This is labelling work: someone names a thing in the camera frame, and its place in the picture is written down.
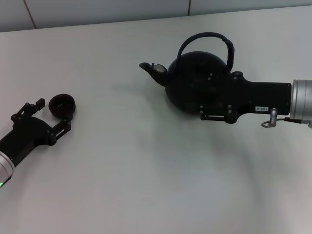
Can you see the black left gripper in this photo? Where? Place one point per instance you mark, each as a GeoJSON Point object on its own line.
{"type": "Point", "coordinates": [24, 136]}

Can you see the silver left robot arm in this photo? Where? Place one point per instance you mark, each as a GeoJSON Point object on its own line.
{"type": "Point", "coordinates": [5, 165]}

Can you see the small black teacup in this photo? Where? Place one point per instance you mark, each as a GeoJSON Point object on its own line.
{"type": "Point", "coordinates": [56, 107]}

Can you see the black round teapot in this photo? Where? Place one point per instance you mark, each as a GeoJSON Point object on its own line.
{"type": "Point", "coordinates": [185, 73]}

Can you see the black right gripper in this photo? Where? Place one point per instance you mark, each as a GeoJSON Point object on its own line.
{"type": "Point", "coordinates": [263, 97]}

